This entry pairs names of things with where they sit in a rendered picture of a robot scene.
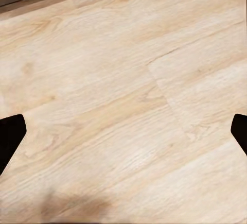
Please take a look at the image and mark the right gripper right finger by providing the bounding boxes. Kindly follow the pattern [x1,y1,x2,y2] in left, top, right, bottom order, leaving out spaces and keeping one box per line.
[231,114,247,155]

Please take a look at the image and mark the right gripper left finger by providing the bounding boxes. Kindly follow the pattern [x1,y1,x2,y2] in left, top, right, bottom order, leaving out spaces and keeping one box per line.
[0,114,27,175]

